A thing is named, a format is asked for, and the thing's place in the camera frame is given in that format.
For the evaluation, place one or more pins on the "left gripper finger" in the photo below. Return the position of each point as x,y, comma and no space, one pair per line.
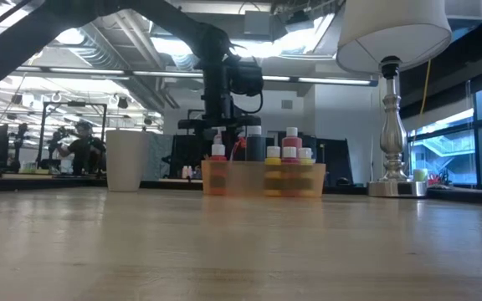
195,123
243,123

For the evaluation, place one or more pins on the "large grey paint bottle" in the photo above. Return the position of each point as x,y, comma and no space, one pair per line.
255,148

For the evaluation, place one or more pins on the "large coral paint bottle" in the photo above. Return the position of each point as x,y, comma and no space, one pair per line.
292,140

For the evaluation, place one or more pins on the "small yellow paint bottle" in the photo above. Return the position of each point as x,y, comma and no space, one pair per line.
306,175

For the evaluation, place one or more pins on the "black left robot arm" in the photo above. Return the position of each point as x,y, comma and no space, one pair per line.
15,42

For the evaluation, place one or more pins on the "small pink background bottle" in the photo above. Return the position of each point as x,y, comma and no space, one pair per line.
185,171
190,171

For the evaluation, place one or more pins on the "teal hanging cloth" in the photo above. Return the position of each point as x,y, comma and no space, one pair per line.
159,161

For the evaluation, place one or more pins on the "orange translucent plastic tray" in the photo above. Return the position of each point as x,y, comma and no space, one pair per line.
245,180

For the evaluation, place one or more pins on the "white paper cup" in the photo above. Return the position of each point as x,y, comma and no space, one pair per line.
126,161

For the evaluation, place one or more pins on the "long light bar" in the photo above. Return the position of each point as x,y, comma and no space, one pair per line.
333,80

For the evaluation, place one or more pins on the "black partition panel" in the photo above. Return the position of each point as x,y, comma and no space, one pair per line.
337,159

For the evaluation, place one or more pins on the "person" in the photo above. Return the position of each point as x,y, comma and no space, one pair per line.
84,150

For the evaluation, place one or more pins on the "silver lamp cream shade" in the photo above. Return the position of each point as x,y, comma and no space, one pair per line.
393,138

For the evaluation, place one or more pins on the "pale green cup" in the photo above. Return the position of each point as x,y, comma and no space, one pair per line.
419,174

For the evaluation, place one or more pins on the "small red background object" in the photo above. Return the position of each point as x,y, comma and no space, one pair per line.
435,180

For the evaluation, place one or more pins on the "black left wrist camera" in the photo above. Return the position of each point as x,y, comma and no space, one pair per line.
247,77

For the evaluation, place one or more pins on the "black background rig frame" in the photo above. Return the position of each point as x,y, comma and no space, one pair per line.
73,103

